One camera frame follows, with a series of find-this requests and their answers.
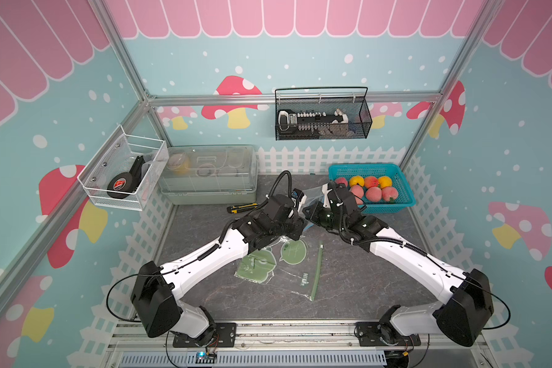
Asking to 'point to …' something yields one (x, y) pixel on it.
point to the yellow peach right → (385, 182)
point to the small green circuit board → (203, 357)
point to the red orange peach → (371, 182)
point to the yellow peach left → (356, 179)
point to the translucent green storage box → (209, 175)
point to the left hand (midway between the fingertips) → (301, 224)
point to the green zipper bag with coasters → (291, 265)
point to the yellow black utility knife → (234, 209)
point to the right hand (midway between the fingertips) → (300, 209)
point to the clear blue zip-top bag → (313, 196)
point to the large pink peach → (373, 194)
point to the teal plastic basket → (395, 171)
